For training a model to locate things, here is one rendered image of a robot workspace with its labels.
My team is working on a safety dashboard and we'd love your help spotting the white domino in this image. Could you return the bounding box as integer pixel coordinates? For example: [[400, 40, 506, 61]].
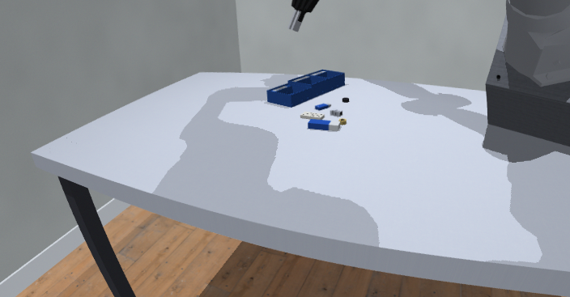
[[300, 112, 325, 120]]

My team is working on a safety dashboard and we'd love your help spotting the blue three-compartment tray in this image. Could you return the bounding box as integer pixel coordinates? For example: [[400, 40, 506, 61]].
[[267, 70, 345, 108]]

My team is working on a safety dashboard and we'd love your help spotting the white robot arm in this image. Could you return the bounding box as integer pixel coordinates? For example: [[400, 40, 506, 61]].
[[503, 0, 570, 87]]

